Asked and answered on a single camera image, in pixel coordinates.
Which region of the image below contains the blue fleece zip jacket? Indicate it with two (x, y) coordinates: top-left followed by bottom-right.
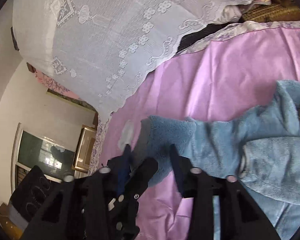
(135, 80), (300, 239)

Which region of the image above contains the pink bed sheet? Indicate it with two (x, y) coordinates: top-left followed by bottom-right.
(90, 21), (300, 239)

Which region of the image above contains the pink floral pillow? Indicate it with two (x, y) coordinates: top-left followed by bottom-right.
(34, 70), (80, 100)

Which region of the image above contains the white lace cover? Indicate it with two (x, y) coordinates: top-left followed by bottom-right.
(13, 0), (255, 121)

